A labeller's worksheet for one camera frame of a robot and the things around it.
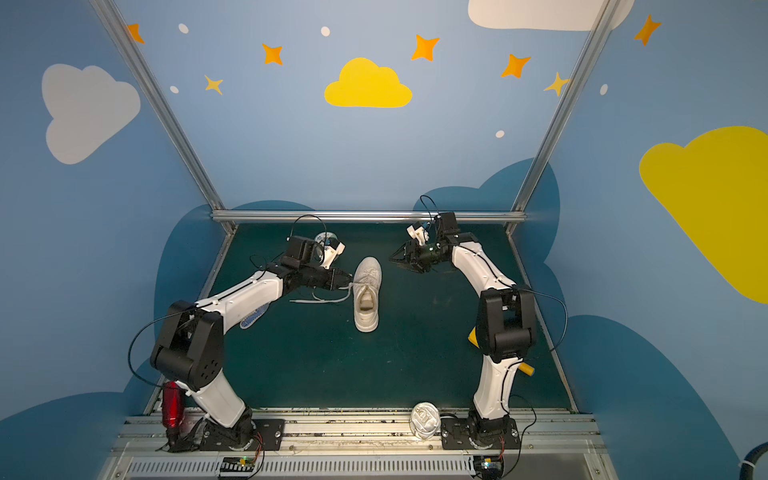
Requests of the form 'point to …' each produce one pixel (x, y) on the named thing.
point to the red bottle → (173, 405)
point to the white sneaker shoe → (366, 286)
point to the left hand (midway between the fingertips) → (350, 276)
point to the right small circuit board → (490, 466)
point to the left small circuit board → (243, 464)
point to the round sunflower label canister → (324, 237)
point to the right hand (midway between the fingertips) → (396, 259)
